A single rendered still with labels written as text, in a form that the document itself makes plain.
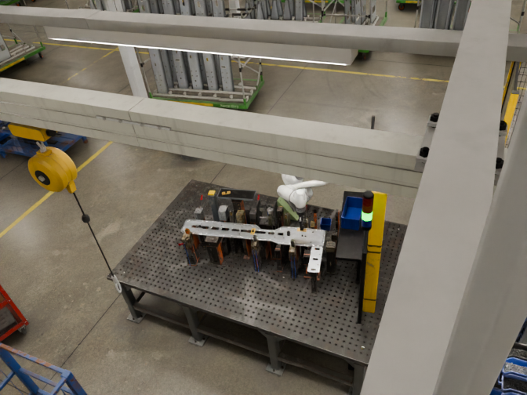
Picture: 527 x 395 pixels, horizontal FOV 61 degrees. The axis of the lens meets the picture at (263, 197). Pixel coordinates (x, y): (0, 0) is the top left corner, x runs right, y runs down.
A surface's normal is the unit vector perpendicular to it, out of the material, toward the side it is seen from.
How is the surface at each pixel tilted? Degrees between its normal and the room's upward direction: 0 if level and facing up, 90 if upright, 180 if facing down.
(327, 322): 0
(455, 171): 0
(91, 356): 0
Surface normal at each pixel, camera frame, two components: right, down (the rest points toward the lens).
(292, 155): -0.40, 0.61
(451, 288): -0.10, -0.76
